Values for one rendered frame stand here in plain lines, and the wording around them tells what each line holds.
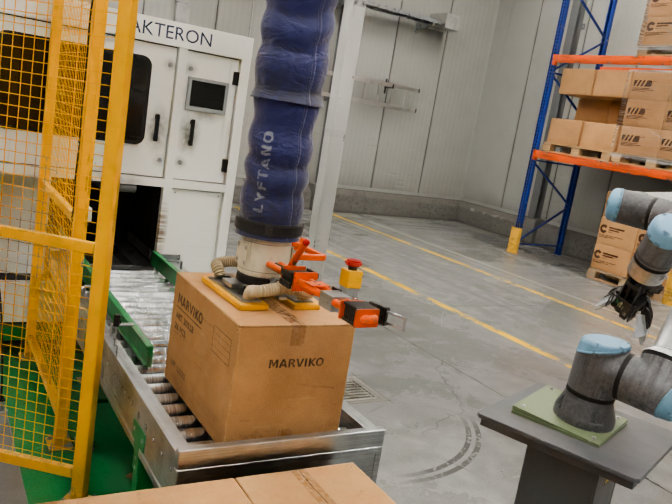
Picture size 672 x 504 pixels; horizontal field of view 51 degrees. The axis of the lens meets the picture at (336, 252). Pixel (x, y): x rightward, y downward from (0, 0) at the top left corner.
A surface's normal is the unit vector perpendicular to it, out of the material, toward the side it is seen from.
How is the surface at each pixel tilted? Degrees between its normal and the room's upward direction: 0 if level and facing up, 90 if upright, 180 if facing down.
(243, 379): 90
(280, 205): 77
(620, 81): 89
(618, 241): 93
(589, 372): 92
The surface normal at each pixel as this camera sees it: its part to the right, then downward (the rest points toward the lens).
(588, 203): -0.85, -0.04
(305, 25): 0.18, -0.10
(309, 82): 0.62, 0.41
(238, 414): 0.50, 0.24
